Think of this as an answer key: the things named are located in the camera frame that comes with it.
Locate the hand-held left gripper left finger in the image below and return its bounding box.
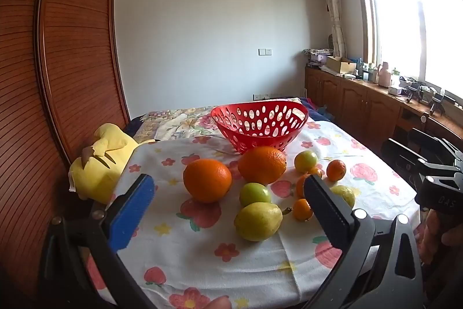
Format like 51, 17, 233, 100
38, 173, 156, 309

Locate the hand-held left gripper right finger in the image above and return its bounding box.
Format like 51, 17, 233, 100
303, 174, 425, 309

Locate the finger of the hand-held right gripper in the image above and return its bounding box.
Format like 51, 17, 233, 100
381, 138, 427, 187
408, 128, 462, 162

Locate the yellow-green round fruit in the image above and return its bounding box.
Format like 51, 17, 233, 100
331, 185, 357, 208

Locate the small yellow-green tomato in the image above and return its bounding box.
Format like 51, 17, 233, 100
294, 150, 318, 173

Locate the yellow-green pear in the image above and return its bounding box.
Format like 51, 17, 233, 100
234, 202, 293, 242

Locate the large orange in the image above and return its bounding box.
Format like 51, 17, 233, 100
183, 158, 233, 204
238, 146, 287, 186

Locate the red perforated plastic basket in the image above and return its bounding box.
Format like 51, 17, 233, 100
210, 100, 310, 155

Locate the person's right hand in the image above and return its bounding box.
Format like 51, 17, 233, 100
420, 211, 463, 266

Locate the person's left hand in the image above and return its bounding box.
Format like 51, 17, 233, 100
206, 295, 232, 309

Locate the small tangerine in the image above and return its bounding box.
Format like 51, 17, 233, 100
292, 198, 314, 222

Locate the black device on stand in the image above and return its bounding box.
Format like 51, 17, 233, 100
429, 92, 446, 114
405, 85, 425, 103

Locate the yellow plush toy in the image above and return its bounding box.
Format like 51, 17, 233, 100
69, 123, 160, 204

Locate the wooden low cabinet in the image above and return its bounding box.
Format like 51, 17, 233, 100
304, 66, 463, 165

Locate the green tomato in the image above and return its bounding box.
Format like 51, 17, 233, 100
239, 182, 272, 207

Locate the white plastic bottle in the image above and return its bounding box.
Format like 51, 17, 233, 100
376, 62, 393, 85

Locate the white floral strawberry tablecloth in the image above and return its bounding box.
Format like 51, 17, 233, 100
85, 121, 420, 309

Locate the floral blanket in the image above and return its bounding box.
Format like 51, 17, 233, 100
130, 97, 315, 144

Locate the dark blue bedsheet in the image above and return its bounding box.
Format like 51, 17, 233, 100
300, 97, 335, 123

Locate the cardboard box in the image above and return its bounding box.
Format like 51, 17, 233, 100
326, 56, 357, 74

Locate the wooden framed window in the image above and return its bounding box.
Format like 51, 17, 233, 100
351, 0, 463, 107

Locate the wooden louvered wardrobe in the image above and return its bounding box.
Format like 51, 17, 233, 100
0, 0, 131, 299

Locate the patterned beige curtain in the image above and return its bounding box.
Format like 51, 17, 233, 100
315, 0, 347, 58

